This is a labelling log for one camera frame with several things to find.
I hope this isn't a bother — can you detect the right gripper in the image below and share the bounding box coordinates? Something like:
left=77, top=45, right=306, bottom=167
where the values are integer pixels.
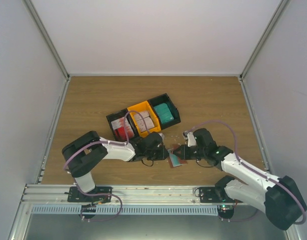
left=173, top=144, right=207, bottom=161

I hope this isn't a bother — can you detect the black bin with green cards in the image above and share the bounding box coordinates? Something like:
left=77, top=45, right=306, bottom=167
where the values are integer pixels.
left=148, top=93, right=181, bottom=130

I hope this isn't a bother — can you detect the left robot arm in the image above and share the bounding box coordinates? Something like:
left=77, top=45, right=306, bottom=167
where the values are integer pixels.
left=61, top=131, right=169, bottom=202

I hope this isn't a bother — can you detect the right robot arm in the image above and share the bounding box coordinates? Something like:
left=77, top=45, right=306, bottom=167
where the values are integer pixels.
left=173, top=128, right=307, bottom=230

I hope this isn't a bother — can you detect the white cards stack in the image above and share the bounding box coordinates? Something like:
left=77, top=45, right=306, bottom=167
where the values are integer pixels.
left=133, top=110, right=155, bottom=133

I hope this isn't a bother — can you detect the red cards stack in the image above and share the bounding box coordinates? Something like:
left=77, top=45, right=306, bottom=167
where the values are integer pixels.
left=111, top=117, right=135, bottom=141

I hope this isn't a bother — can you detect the green cards stack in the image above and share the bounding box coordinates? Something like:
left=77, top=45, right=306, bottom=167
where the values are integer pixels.
left=153, top=103, right=174, bottom=124

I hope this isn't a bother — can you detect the black bin with red cards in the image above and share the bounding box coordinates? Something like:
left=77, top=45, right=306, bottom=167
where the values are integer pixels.
left=106, top=108, right=140, bottom=142

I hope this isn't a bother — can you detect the yellow plastic bin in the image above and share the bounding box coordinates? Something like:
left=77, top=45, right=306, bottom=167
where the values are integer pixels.
left=127, top=101, right=161, bottom=137

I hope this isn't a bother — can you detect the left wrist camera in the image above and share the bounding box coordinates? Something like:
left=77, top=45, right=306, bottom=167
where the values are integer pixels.
left=158, top=132, right=165, bottom=140

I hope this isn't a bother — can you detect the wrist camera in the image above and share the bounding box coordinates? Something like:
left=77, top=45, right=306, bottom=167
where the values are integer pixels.
left=182, top=131, right=197, bottom=147
left=158, top=132, right=165, bottom=140

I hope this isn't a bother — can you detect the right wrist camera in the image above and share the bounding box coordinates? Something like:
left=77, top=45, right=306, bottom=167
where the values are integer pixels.
left=182, top=131, right=197, bottom=147

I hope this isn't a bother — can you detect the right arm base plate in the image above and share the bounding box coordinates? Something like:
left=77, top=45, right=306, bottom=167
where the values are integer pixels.
left=193, top=186, right=236, bottom=204

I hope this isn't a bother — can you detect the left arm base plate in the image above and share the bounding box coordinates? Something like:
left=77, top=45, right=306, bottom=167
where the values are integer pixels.
left=65, top=186, right=113, bottom=204

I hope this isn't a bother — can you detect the aluminium front rail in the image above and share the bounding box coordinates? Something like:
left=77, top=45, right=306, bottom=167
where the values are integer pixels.
left=20, top=184, right=292, bottom=205

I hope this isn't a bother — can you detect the grey slotted cable duct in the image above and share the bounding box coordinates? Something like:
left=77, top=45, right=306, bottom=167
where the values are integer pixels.
left=31, top=204, right=218, bottom=216

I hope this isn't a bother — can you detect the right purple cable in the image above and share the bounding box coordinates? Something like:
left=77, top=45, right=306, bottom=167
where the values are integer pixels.
left=185, top=119, right=307, bottom=224

